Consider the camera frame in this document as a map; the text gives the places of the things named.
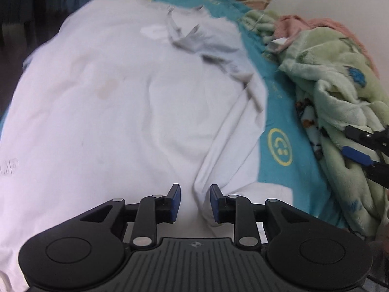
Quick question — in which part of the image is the green fleece blanket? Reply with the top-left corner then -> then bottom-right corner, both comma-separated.
242,10 -> 388,239

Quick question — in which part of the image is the white t-shirt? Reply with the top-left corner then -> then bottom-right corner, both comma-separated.
1,0 -> 293,291

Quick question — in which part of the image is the teal patterned bed sheet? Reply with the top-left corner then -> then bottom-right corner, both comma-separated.
0,0 -> 348,229

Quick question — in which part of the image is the white charging cable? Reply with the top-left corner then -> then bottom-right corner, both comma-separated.
239,0 -> 268,31

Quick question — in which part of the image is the pink fleece blanket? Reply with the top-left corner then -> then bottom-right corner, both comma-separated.
273,15 -> 379,78

